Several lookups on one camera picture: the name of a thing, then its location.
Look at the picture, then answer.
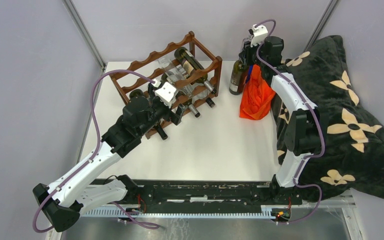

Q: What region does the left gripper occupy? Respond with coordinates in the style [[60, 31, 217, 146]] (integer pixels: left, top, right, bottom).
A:
[[137, 83, 187, 137]]

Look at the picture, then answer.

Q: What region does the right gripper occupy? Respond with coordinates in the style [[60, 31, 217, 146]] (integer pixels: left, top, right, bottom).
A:
[[239, 37, 267, 68]]

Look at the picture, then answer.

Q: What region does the dark wine bottle silver neck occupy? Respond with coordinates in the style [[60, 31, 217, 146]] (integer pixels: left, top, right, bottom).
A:
[[229, 59, 249, 95]]

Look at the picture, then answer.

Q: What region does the clear square bottle black cap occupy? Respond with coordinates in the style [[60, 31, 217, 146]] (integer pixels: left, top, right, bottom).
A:
[[177, 65, 217, 109]]

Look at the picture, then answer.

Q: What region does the tall clear glass bottle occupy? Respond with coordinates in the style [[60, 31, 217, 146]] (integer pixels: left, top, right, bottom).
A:
[[148, 78, 182, 125]]

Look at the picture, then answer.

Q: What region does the small clear glass bottle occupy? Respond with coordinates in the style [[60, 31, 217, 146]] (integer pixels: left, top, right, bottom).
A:
[[157, 56, 193, 99]]

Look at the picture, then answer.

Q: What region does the dark green wine bottle labelled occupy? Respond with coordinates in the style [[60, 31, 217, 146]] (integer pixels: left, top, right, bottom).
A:
[[129, 89, 168, 140]]

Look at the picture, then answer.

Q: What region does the dark wine bottle brown label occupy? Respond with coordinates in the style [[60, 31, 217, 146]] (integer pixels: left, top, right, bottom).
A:
[[174, 46, 217, 95]]

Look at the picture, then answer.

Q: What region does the blue square glass bottle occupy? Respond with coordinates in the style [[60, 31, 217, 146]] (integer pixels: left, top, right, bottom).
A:
[[242, 37, 254, 85]]

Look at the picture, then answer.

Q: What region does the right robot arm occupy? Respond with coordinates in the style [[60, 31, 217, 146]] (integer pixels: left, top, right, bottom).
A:
[[239, 36, 328, 204]]

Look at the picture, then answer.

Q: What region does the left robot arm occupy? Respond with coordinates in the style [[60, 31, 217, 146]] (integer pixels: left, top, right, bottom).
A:
[[32, 96, 187, 233]]

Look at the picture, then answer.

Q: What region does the brown wooden wine rack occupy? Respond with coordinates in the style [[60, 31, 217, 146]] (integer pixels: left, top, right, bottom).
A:
[[108, 31, 223, 140]]

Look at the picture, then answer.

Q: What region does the orange cloth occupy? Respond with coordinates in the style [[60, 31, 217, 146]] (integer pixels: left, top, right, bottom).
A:
[[239, 64, 276, 121]]

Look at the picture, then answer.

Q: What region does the black floral blanket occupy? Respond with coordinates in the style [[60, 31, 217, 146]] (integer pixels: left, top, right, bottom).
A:
[[287, 35, 384, 202]]

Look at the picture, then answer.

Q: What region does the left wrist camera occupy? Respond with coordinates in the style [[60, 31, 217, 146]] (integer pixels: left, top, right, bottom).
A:
[[152, 78, 179, 108]]

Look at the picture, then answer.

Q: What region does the right aluminium corner post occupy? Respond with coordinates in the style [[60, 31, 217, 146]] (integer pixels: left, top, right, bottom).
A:
[[304, 0, 341, 51]]

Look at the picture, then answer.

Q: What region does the aluminium corner post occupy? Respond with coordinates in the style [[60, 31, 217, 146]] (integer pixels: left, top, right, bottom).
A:
[[62, 0, 107, 71], [304, 0, 341, 51]]

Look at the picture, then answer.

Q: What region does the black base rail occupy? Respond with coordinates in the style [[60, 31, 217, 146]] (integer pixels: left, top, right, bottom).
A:
[[89, 178, 304, 220]]

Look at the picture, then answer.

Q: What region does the left aluminium corner post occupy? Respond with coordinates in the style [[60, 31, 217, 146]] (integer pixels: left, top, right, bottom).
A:
[[62, 0, 107, 71]]

